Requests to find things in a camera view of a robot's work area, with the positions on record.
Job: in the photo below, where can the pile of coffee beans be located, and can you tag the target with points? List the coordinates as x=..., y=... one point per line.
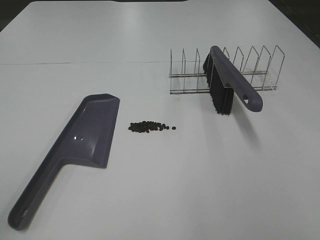
x=147, y=126

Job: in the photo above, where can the purple plastic dustpan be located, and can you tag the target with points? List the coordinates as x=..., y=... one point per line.
x=86, y=140

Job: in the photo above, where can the purple hand brush black bristles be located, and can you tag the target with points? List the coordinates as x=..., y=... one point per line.
x=225, y=81

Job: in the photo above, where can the metal wire dish rack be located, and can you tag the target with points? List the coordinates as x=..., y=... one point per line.
x=261, y=68

